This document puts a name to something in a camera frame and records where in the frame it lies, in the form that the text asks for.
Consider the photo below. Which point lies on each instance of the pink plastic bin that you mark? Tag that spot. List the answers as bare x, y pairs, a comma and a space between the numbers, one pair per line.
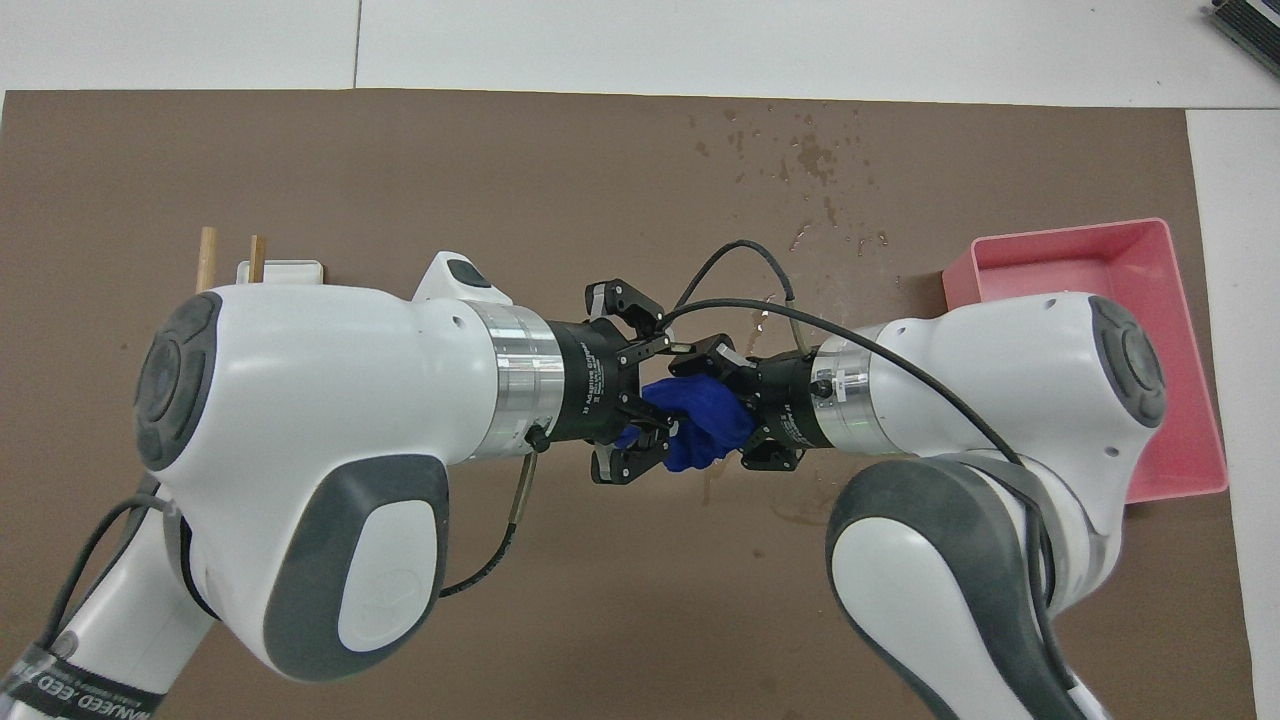
1150, 260

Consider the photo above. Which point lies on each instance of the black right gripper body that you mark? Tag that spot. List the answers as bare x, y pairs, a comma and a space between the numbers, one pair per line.
790, 400

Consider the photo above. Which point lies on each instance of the white towel rack tray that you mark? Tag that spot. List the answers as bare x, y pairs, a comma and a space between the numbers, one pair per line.
285, 272

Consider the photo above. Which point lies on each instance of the wooden rack rod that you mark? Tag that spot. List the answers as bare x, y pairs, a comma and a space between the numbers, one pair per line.
206, 260
257, 260

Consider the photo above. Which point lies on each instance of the dark striped box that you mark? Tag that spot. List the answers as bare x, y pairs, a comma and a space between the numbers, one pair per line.
1250, 22

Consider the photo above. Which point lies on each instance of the brown table mat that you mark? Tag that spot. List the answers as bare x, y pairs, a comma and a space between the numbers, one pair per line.
400, 160

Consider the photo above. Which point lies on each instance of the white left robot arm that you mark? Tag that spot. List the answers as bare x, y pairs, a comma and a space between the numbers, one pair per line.
300, 420

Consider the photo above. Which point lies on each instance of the dark blue towel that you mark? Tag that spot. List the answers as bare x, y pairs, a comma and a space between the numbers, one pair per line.
705, 420

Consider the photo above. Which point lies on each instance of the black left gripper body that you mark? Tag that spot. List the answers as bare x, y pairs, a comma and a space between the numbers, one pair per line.
595, 385

